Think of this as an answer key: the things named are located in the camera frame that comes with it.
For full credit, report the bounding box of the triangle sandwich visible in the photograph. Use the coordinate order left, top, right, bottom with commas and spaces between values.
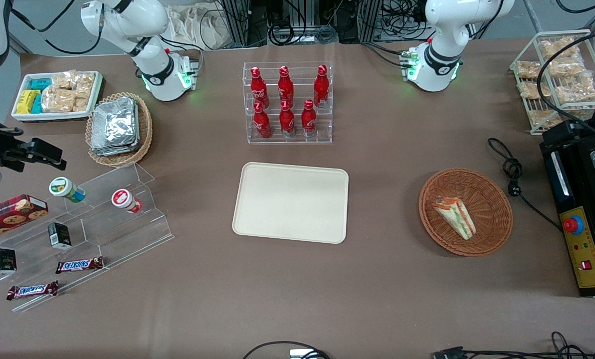
431, 196, 477, 241

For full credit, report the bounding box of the white rectangular snack tray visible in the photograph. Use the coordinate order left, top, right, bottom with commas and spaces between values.
11, 71, 104, 123

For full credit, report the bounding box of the light tan wicker basket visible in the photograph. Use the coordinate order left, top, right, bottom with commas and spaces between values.
85, 92, 154, 168

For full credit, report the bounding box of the brown round wicker basket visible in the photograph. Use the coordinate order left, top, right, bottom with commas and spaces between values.
418, 168, 514, 257

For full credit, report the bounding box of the cream plastic tray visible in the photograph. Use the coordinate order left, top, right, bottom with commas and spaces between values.
232, 162, 350, 245

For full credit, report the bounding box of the bagged fried snack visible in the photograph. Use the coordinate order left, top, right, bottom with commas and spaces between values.
556, 72, 595, 104
540, 37, 578, 60
516, 60, 543, 80
549, 58, 585, 78
518, 81, 553, 100
528, 109, 563, 128

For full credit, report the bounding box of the green lid yogurt cup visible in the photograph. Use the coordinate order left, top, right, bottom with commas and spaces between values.
48, 177, 86, 203

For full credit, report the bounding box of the black sealing machine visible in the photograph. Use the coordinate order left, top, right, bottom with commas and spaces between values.
540, 135, 595, 299

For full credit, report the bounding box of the red tartan cookie box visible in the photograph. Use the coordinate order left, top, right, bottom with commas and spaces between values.
0, 194, 49, 244

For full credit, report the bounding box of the silver foil packets stack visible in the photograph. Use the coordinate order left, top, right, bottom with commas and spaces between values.
90, 97, 141, 157

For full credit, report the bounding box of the small black drink carton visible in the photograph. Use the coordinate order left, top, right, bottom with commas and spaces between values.
0, 248, 17, 276
47, 222, 73, 250

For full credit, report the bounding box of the red lid yogurt cup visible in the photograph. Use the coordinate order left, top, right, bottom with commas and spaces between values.
111, 188, 143, 214

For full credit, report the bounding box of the clear acrylic stepped display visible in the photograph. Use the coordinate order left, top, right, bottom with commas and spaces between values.
0, 162, 175, 313

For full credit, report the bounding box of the Snickers chocolate bar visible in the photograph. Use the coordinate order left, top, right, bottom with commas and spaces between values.
55, 257, 105, 275
6, 281, 59, 301

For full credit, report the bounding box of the beige cloth bag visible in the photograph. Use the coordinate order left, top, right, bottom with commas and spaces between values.
167, 4, 231, 51

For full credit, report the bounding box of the red cola bottle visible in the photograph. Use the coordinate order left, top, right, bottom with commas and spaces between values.
279, 100, 296, 138
278, 65, 295, 106
250, 66, 270, 108
301, 99, 318, 138
313, 65, 330, 108
253, 102, 273, 140

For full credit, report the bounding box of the clear acrylic bottle rack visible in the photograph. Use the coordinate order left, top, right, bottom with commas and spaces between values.
243, 61, 334, 145

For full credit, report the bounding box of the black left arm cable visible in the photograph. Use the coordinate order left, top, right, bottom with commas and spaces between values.
536, 26, 595, 143

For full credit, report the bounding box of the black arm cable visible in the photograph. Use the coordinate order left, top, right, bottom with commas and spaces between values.
536, 26, 595, 143
9, 0, 104, 56

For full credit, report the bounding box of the black power cable with plug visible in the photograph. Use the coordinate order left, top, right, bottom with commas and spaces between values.
487, 138, 563, 231

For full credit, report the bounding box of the white wire rack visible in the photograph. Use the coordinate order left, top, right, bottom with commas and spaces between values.
510, 29, 595, 136

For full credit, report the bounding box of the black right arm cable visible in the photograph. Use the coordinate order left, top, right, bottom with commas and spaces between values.
9, 0, 104, 56

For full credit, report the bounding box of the aluminium frame post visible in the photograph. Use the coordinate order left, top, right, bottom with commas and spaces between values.
356, 0, 394, 44
220, 0, 269, 48

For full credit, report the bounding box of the black connector with cables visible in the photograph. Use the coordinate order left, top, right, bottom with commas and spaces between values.
432, 331, 595, 359

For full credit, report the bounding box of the black coiled cable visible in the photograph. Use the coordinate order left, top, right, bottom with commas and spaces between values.
269, 24, 309, 47

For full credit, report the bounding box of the black looped cable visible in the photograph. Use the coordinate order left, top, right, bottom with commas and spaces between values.
242, 341, 331, 359

